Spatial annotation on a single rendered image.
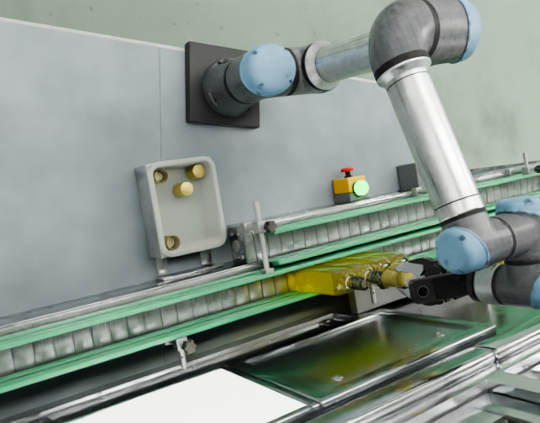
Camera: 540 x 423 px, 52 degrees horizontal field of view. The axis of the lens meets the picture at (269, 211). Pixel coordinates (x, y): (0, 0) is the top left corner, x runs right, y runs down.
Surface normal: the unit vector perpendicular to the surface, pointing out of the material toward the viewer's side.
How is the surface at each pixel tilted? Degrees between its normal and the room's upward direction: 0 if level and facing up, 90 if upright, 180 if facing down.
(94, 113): 0
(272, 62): 9
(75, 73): 0
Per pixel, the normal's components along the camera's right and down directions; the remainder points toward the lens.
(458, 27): 0.53, 0.13
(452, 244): -0.84, 0.18
